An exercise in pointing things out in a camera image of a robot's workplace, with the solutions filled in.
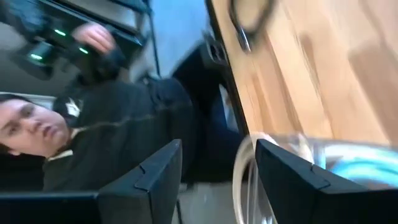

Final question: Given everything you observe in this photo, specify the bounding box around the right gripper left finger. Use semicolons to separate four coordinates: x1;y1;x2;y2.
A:
0;138;183;224

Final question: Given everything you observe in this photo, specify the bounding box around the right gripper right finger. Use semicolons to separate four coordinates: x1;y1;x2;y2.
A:
254;138;398;224

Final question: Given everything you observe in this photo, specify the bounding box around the light blue cable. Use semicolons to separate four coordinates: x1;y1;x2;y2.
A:
323;144;398;189

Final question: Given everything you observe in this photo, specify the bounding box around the cream HDMI cable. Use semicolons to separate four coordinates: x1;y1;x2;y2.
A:
232;133;315;224

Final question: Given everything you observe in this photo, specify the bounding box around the clear plastic bin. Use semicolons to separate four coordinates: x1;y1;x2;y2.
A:
231;132;398;224

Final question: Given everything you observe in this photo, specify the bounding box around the person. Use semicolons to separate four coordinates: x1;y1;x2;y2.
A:
0;21;203;192

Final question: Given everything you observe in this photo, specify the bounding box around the person's hand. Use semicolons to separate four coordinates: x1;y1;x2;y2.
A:
71;22;116;56

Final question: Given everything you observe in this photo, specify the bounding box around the black aluminium table frame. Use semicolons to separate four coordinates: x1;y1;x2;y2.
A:
203;0;251;139

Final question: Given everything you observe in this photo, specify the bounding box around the black coiled HDMI cable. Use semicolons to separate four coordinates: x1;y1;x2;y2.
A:
228;0;278;54

